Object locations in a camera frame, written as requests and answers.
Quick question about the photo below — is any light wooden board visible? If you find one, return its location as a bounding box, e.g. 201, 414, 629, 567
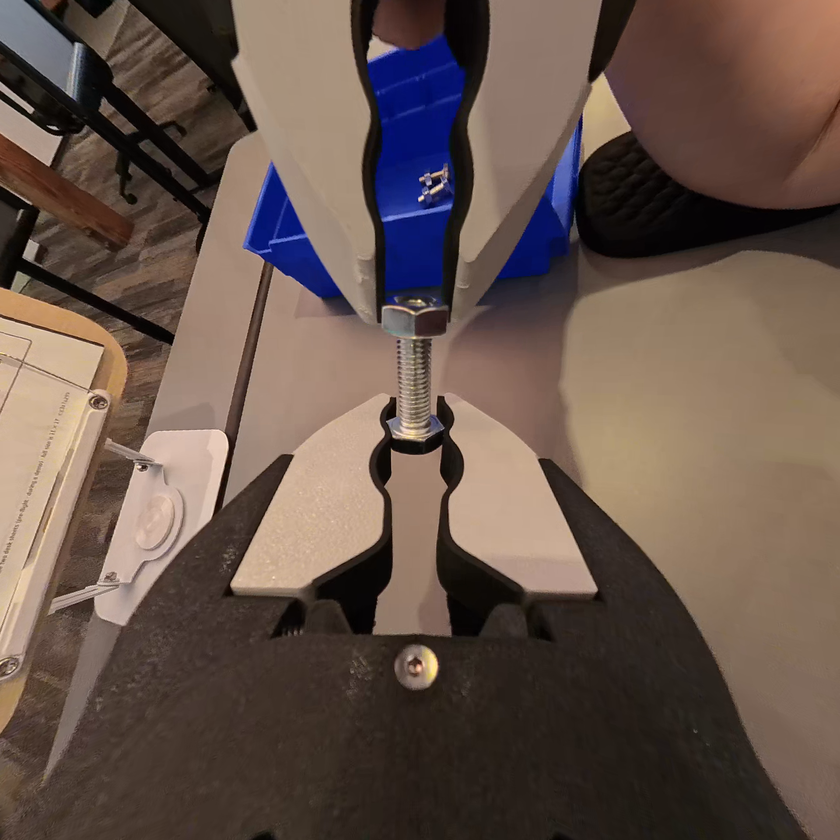
0, 287, 129, 729

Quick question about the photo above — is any person's right forearm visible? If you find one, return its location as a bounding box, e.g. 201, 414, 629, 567
604, 0, 840, 210

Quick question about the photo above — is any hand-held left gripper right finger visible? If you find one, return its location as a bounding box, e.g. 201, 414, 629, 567
435, 392, 599, 599

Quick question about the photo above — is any brown wooden post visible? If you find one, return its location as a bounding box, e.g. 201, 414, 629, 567
0, 134, 135, 252

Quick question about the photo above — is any black framed sign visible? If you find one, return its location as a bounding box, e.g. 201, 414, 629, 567
0, 0, 89, 135

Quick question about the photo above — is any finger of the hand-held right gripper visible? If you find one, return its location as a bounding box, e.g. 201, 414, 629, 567
443, 0, 605, 322
231, 0, 388, 326

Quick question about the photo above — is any blue plastic bin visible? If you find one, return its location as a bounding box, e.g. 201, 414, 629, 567
241, 33, 585, 309

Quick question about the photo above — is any white stand base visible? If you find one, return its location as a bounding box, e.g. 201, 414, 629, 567
94, 430, 231, 626

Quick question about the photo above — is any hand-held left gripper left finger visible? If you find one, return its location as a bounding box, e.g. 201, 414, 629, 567
230, 392, 395, 599

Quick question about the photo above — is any person's right hand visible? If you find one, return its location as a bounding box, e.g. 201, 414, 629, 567
369, 0, 450, 52

